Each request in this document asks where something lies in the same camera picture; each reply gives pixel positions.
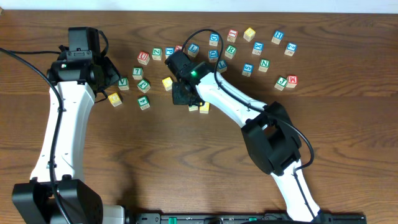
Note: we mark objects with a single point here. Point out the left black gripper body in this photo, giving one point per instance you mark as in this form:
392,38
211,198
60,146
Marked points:
112,73

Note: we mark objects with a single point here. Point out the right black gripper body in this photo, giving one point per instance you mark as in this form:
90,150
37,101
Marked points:
180,96

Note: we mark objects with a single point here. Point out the green r block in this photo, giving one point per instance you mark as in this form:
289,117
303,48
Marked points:
230,51
193,108

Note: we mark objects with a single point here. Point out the yellow O block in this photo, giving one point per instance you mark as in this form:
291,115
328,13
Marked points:
204,108

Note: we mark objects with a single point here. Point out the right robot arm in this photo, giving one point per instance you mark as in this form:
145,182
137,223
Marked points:
272,141

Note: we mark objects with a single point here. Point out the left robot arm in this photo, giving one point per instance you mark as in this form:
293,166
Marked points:
56,192

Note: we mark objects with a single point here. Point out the yellow C block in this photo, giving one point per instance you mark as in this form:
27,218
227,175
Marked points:
167,83

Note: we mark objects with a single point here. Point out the blue L block upper left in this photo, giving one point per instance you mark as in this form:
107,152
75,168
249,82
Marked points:
193,50

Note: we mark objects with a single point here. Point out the blue l block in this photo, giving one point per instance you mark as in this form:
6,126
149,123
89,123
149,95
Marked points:
222,66
193,50

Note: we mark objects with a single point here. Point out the red A block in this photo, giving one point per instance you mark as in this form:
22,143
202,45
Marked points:
178,48

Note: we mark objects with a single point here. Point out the blue P block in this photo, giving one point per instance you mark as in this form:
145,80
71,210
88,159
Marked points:
169,51

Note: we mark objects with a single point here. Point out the blue D block lower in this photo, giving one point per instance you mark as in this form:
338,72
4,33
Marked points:
213,56

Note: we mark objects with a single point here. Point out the blue d block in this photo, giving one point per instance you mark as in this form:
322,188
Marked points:
213,56
214,39

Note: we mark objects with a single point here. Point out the blue L block centre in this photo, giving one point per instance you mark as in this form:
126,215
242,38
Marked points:
222,66

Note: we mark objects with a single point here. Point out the green Z block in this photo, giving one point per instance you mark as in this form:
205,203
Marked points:
157,53

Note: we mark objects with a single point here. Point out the green V block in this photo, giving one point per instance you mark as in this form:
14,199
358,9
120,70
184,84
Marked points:
123,84

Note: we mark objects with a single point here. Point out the blue D block upper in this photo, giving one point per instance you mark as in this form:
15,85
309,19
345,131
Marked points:
214,39

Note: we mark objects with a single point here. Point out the red U block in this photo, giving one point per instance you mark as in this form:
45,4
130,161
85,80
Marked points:
143,58

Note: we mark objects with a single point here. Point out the yellow block far left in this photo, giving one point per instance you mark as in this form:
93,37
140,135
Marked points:
115,99

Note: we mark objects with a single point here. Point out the green 7 block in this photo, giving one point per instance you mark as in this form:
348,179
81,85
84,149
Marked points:
137,73

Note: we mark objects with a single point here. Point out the green 4 block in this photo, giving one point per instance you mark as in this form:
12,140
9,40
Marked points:
143,103

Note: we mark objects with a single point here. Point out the red I block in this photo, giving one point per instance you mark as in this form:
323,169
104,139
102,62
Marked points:
232,35

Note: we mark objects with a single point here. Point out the blue 5 block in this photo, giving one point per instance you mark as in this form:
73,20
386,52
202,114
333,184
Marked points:
247,69

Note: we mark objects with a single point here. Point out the yellow block top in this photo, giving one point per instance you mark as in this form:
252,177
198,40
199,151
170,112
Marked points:
249,34

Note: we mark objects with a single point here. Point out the blue X block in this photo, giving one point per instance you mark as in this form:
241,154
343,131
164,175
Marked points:
257,48

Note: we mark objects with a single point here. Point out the green N block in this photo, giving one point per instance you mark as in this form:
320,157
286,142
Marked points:
264,65

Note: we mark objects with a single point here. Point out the green J block right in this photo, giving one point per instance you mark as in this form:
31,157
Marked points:
281,83

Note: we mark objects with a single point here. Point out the blue H block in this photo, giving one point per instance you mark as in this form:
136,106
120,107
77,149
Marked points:
277,37

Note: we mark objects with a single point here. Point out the red M block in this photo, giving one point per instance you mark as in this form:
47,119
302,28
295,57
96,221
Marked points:
292,81

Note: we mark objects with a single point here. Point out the blue 2 block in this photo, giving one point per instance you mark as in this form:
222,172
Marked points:
290,49

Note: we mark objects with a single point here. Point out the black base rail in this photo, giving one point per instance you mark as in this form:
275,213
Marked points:
156,218

